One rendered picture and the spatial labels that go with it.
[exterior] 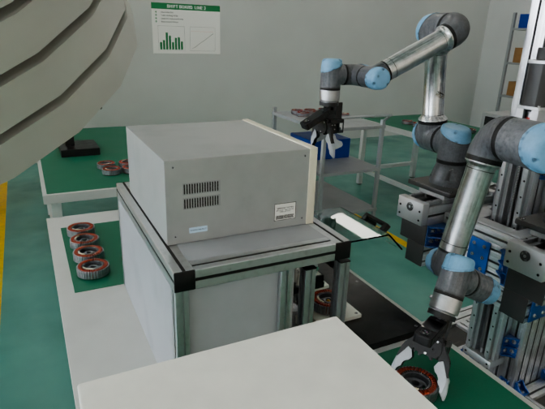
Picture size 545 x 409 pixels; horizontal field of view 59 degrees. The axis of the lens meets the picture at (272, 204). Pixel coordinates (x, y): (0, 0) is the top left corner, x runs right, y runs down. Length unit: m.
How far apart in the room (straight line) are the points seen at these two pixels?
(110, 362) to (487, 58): 8.90
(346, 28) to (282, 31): 1.09
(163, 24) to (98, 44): 6.45
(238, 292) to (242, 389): 0.55
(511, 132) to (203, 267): 0.81
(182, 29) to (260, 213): 5.60
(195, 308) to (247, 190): 0.30
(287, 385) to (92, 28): 0.48
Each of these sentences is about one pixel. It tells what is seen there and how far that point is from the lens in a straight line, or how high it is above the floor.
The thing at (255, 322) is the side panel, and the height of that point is 0.94.
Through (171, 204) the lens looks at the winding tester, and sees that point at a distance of 1.11.
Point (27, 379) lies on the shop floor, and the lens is 2.70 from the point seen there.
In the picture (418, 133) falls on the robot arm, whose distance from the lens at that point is 2.13.
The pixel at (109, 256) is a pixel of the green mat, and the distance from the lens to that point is 1.99.
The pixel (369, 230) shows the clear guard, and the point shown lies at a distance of 1.40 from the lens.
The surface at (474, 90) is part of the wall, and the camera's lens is 9.80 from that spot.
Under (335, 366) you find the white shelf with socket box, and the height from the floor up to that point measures 1.21.
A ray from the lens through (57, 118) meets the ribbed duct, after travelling 0.17.
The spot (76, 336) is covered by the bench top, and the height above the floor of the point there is 0.75.
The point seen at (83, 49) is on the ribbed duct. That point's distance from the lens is 0.17.
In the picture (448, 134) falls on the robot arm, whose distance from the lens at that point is 2.00.
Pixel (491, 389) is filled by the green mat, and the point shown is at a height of 0.75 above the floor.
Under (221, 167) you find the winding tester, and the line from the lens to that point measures 1.12.
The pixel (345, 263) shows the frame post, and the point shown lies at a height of 1.04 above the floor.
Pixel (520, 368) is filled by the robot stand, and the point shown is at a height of 0.33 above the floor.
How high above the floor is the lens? 1.58
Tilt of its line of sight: 19 degrees down
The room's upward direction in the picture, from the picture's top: 2 degrees clockwise
